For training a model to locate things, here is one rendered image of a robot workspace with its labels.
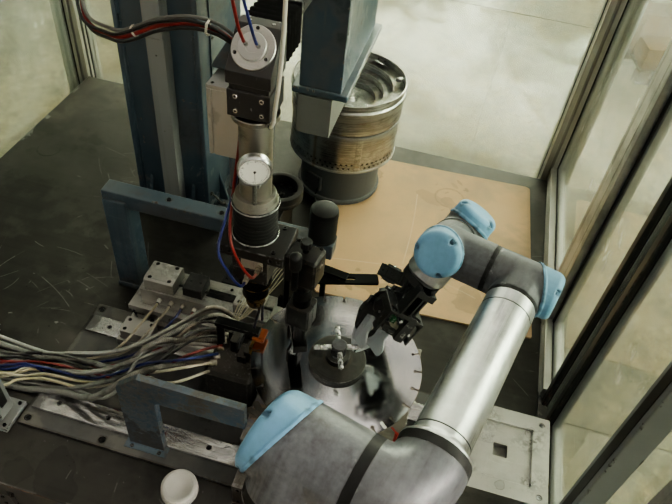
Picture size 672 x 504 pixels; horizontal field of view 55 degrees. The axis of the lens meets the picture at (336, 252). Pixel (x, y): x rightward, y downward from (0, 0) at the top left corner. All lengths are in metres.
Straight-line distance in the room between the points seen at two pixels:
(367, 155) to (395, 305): 0.68
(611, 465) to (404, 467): 0.34
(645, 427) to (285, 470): 0.44
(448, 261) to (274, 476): 0.40
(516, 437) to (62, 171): 1.43
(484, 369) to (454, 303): 0.83
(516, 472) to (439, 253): 0.49
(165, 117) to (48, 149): 0.60
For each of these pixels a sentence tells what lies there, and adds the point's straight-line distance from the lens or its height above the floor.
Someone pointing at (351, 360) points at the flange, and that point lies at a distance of 1.25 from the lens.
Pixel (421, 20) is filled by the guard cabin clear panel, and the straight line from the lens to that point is 1.98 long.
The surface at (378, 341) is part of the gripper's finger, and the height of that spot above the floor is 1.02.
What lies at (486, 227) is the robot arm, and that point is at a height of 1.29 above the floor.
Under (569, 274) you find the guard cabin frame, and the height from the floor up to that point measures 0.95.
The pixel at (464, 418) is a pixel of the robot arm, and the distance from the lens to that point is 0.81.
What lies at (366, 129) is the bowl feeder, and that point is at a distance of 1.67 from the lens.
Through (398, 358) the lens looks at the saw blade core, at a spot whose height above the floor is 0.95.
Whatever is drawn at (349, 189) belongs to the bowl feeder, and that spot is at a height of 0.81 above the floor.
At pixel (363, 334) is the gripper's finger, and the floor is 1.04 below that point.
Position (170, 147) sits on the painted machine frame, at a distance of 1.67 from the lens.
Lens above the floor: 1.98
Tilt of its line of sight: 45 degrees down
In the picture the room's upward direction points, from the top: 7 degrees clockwise
